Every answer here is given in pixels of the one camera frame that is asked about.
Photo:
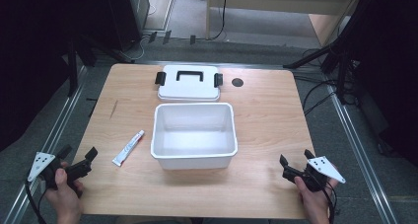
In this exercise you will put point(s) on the white plastic storage box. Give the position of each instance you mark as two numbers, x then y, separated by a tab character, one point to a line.
194	135

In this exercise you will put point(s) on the person's left hand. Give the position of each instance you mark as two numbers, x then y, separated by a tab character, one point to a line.
64	197

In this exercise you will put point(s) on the dark cabinet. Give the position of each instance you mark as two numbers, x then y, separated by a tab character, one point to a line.
128	16

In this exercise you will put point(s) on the wooden table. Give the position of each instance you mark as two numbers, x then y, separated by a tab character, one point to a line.
263	125

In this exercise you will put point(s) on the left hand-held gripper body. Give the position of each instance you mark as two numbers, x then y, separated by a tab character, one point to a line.
42	167

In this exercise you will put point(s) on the white ointment tube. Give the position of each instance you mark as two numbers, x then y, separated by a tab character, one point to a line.
128	148

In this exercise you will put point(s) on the black tripod stand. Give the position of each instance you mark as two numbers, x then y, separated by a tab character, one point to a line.
79	59
335	59

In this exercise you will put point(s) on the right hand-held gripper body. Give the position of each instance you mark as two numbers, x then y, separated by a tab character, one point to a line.
315	173

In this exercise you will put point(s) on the light wooden desk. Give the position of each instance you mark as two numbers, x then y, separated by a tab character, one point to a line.
279	3

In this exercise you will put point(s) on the aluminium floor rail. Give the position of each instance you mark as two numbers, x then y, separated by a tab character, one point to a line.
358	151
42	151

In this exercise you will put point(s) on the person's right hand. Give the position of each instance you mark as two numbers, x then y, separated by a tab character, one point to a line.
313	201

